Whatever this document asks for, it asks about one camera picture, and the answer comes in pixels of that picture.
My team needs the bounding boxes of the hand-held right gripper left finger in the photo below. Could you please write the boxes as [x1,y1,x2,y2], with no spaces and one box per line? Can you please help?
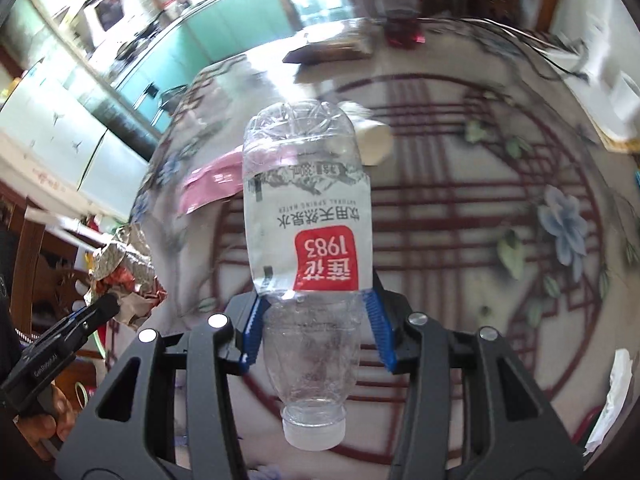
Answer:
[54,292,273,480]

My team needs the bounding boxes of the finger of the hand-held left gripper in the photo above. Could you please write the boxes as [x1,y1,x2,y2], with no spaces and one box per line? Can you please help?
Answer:
[61,308,97,329]
[0,293,122,397]

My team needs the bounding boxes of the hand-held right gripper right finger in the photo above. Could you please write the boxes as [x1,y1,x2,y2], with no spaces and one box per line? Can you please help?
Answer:
[362,275,586,480]

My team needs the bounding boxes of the clear plastic bottle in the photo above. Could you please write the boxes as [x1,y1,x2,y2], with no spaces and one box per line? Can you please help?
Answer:
[242,101,375,452]

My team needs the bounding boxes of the person's left hand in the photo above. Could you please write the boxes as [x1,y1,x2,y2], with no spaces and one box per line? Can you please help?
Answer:
[16,385,77,462]

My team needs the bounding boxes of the carved wooden chair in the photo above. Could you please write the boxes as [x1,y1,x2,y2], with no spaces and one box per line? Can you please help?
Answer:
[9,204,103,363]

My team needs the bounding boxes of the crumpled silver wrapper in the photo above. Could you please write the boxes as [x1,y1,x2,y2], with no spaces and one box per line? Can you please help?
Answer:
[87,223,157,287]

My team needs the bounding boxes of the floral tablecloth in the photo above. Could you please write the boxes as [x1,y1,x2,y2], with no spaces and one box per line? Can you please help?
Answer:
[106,14,640,480]

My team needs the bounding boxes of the pink wrapper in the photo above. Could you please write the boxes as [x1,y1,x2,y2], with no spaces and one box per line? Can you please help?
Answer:
[179,152,247,217]

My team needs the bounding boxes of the white refrigerator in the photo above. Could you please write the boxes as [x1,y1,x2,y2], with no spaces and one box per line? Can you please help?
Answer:
[0,59,152,222]

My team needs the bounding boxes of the paper cup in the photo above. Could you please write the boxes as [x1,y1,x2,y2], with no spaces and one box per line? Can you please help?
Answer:
[339,101,395,167]

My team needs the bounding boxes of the white tissue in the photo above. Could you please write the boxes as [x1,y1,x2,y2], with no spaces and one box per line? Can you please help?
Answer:
[581,347,634,457]

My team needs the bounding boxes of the teal kitchen cabinets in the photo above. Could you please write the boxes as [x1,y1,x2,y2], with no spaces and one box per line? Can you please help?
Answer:
[114,19,242,132]

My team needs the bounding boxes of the red translucent container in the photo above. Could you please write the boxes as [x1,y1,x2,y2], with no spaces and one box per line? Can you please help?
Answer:
[381,0,427,49]

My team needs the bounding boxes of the microwave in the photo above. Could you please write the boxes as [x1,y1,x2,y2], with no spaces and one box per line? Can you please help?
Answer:
[81,0,132,37]

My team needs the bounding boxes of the black cable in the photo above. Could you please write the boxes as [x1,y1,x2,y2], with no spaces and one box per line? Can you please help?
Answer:
[449,14,602,82]

